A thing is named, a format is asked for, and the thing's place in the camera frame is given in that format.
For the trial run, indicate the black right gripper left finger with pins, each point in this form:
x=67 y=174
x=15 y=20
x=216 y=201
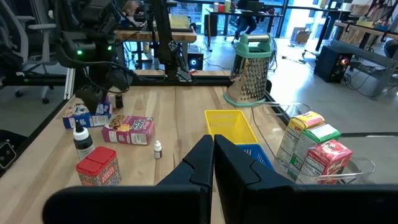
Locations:
x=186 y=199

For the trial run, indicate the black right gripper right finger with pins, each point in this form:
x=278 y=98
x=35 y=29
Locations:
x=248 y=199

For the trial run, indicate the blue mini cereal box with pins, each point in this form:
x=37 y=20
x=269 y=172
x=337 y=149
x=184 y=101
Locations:
x=81 y=119

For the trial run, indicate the pink mini cereal box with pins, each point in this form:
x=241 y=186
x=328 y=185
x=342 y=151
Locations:
x=129 y=130

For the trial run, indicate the red-lidded smoked paprika tin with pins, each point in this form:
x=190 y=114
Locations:
x=98 y=168

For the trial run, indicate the yellow mini cereal box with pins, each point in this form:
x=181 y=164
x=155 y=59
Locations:
x=298 y=130

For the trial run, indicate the red mini cereal box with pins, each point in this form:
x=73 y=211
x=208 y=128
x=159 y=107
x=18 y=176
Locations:
x=326 y=161

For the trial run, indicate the green mini cereal box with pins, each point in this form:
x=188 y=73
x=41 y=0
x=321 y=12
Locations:
x=314 y=140

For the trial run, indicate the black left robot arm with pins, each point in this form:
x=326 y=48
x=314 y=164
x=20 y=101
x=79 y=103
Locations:
x=90 y=46

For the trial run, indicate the blue plastic basket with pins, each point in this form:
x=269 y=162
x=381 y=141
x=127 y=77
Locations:
x=255 y=152

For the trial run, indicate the black bottle with white cap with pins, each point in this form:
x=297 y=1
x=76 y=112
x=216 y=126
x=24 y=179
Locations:
x=83 y=144

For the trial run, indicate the small white-capped dropper bottle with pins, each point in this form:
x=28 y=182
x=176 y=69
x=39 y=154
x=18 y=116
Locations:
x=157 y=151

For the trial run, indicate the yellow plastic basket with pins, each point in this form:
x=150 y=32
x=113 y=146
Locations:
x=230 y=124

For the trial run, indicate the grey office chair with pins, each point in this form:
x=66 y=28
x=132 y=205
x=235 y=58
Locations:
x=42 y=27

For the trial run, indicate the computer tower with blue light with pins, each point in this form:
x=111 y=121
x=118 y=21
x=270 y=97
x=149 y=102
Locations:
x=195 y=61

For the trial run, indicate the wooden workbench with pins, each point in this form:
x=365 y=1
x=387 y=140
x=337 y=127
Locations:
x=183 y=35

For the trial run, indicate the clear plastic bin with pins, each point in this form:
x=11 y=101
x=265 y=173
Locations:
x=357 y=174

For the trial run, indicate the yellow box on workbench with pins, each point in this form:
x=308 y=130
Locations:
x=179 y=22

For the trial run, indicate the black tower with red light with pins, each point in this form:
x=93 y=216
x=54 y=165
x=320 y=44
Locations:
x=331 y=65

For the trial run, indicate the cardboard box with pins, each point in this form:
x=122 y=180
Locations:
x=301 y=35

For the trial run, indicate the person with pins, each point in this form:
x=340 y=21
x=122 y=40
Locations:
x=245 y=21

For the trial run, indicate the black office desk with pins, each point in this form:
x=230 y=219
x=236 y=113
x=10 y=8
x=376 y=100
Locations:
x=273 y=15

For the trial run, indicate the grey metal bench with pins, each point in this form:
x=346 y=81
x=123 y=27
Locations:
x=373 y=57

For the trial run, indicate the black table-level camera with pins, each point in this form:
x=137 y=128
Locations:
x=7 y=154

